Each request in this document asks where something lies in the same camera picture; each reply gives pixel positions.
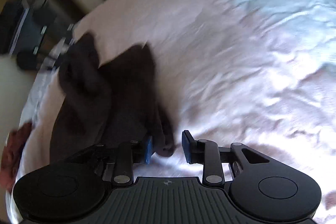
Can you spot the dark grey garment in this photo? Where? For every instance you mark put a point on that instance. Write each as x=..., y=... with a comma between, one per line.
x=118, y=98

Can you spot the red knitted sweater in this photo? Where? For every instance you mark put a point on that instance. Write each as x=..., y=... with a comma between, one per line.
x=14, y=153

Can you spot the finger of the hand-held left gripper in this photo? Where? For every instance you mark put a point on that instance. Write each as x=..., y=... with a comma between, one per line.
x=56, y=48

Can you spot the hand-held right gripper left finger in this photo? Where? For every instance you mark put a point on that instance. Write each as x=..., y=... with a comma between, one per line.
x=148, y=149

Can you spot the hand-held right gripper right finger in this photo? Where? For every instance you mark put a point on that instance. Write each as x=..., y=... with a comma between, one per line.
x=187, y=146

